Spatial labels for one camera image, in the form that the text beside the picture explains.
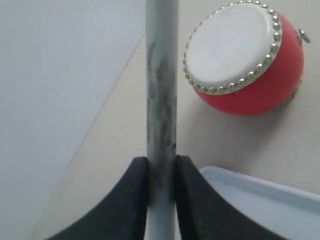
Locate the white wooden drumstick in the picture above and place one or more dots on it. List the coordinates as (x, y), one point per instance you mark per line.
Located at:
(161, 35)

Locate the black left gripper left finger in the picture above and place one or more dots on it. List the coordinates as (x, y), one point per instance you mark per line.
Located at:
(121, 215)

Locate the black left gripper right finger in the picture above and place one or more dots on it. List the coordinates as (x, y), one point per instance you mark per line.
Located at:
(205, 215)

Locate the small red drum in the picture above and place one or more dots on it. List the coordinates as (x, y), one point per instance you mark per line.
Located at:
(245, 59)

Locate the white plastic tray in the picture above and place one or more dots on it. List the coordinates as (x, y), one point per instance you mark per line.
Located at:
(289, 212)

